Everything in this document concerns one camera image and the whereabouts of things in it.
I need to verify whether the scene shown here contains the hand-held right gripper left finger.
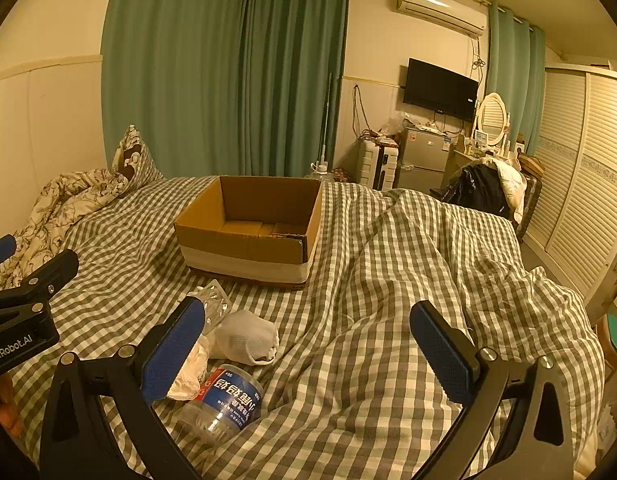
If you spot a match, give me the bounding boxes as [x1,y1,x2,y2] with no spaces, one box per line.
[38,296,206,480]

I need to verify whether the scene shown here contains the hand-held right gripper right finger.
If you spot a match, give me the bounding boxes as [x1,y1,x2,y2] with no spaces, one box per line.
[409,301,575,480]

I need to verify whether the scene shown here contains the white tissue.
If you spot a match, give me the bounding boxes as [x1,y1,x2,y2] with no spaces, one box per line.
[165,332,212,402]

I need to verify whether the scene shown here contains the clear blister pack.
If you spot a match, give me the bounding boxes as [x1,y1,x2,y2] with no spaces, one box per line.
[191,280,233,334]

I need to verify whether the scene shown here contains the white sock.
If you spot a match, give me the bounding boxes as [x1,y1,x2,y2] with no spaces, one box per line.
[208,309,280,365]

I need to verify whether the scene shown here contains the blue label plastic bottle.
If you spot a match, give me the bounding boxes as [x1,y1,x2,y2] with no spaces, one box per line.
[177,363,266,445]

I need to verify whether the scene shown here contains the cardboard box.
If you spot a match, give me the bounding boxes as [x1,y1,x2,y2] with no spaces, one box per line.
[173,175,324,292]

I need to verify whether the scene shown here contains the person's left hand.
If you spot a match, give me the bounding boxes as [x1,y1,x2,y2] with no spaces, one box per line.
[0,374,25,438]

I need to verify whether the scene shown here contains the floral quilt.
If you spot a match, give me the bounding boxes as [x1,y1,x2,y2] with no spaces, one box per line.
[0,168,132,292]

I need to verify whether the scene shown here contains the grey checked blanket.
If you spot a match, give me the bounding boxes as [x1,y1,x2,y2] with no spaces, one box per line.
[8,174,607,480]

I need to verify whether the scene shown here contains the black jacket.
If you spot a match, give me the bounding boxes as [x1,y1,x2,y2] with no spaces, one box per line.
[441,163,512,219]

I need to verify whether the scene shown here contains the green round stool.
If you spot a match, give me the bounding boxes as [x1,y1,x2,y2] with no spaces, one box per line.
[595,309,617,377]

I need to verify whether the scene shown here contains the brown suitcase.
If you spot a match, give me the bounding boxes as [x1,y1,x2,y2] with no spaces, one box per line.
[513,154,545,242]

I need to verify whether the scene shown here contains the white jacket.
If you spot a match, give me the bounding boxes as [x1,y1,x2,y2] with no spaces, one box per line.
[481,156,528,222]

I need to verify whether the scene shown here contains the silver small fridge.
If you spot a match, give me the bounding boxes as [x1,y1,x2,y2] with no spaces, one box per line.
[394,127,457,194]

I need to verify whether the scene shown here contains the white suitcase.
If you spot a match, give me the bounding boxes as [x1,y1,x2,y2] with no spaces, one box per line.
[358,139,397,192]

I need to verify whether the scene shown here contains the white louvred wardrobe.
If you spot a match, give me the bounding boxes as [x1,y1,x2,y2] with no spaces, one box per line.
[517,62,617,322]

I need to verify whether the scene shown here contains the clear plastic bag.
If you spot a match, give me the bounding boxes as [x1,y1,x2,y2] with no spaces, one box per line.
[385,112,415,137]

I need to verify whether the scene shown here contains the oval vanity mirror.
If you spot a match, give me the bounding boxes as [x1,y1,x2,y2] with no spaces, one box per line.
[475,92,510,149]

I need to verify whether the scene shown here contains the white mop pole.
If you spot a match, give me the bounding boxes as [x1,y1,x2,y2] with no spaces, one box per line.
[308,72,335,181]

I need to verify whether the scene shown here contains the narrow green curtain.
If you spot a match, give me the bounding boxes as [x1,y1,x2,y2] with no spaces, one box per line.
[486,0,547,159]

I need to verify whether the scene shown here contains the white air conditioner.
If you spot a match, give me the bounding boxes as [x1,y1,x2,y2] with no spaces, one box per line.
[394,0,490,38]

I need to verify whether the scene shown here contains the hanging wall cables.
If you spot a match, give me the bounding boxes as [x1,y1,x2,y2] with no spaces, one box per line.
[351,84,370,142]

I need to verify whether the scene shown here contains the black wall television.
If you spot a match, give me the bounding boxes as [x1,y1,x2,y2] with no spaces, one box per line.
[402,57,480,124]

